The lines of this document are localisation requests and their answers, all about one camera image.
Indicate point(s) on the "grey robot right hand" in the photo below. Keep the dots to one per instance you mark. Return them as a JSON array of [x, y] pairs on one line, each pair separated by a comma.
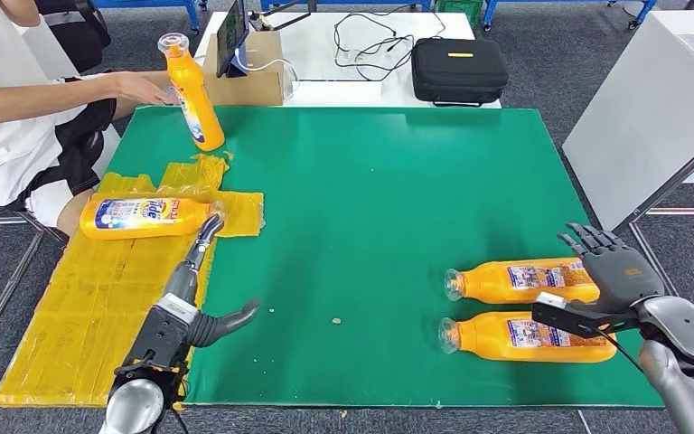
[[622, 275]]

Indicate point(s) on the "person's right hand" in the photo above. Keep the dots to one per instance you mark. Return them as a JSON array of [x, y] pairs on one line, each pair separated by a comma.
[[137, 88]]

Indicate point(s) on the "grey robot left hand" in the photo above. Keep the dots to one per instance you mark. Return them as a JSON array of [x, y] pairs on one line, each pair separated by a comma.
[[182, 284]]

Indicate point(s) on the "orange detergent bottle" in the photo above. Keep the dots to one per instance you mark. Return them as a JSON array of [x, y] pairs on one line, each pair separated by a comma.
[[197, 215], [484, 284], [197, 108], [484, 338]]

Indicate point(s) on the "person's right forearm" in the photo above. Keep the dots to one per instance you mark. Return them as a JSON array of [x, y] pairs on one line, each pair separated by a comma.
[[35, 99]]

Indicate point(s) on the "yellow taped sheet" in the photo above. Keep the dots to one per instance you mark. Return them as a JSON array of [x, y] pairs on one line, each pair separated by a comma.
[[83, 299]]

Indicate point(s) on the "tablet in blue case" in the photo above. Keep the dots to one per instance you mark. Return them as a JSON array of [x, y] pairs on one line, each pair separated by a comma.
[[232, 33]]

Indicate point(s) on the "cardboard box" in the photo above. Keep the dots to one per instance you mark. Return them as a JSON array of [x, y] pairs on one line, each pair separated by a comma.
[[251, 90]]

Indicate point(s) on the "black remote controller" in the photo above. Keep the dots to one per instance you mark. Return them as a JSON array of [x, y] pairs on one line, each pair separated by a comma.
[[269, 21]]

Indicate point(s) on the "person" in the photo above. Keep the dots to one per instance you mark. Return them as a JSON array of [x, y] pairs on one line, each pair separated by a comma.
[[0, 150]]

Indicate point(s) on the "large white table panel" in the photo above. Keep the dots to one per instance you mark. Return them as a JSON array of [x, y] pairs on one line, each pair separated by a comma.
[[652, 120]]

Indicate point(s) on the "white desk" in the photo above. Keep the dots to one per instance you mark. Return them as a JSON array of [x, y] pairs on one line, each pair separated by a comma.
[[317, 42]]

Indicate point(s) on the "white power strip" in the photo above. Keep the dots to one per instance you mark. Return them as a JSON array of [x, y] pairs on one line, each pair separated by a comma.
[[335, 94]]

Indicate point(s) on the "green table board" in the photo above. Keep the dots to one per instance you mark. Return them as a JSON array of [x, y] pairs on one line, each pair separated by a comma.
[[383, 180]]

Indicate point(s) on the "black carrying case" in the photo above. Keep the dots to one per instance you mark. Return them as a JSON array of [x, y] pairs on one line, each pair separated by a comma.
[[459, 75]]

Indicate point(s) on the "green plastic crate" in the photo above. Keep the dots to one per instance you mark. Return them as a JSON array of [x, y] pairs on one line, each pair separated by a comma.
[[459, 6]]

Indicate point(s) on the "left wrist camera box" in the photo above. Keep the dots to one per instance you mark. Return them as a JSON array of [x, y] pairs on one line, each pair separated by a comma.
[[161, 338]]

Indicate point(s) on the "blue metal frame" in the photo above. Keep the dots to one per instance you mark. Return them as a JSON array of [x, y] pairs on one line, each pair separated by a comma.
[[353, 3], [489, 11], [143, 3]]

